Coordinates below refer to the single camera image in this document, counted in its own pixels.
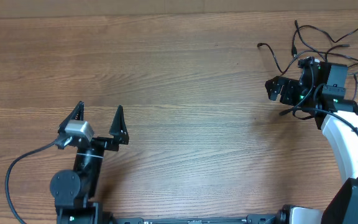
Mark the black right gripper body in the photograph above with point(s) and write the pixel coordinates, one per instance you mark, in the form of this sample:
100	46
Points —
293	94

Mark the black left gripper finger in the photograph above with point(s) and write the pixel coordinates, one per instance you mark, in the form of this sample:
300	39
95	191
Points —
76	114
118	129

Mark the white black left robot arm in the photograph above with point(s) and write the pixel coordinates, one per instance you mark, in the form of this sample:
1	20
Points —
73	189

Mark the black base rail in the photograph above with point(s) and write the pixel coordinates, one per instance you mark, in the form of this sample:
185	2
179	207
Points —
197	220

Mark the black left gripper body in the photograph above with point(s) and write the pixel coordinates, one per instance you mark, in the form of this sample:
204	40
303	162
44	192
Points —
100	144

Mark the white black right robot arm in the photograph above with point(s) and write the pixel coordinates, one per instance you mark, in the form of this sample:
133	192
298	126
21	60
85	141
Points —
320	92

